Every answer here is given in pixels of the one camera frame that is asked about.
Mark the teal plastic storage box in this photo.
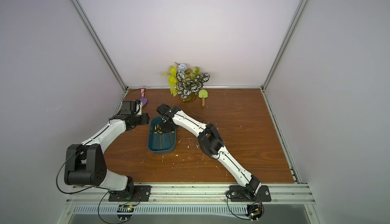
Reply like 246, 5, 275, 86
147, 116, 176, 154

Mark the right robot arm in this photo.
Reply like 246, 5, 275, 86
156, 104, 261, 200

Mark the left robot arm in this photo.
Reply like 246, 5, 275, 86
64, 100, 149, 196

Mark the potted artificial plant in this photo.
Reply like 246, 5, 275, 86
161, 62, 210, 103

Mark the left controller board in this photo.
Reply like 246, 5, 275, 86
116, 204, 135, 223

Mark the controller board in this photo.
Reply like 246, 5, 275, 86
247, 203, 265, 222
116, 204, 135, 223

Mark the right controller board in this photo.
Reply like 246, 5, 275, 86
247, 203, 265, 222

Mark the green trowel wooden handle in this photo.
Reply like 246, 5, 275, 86
198, 89, 208, 107

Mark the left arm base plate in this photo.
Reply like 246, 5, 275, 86
108, 185, 152, 202

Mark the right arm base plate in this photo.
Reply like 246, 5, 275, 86
225, 185, 272, 202

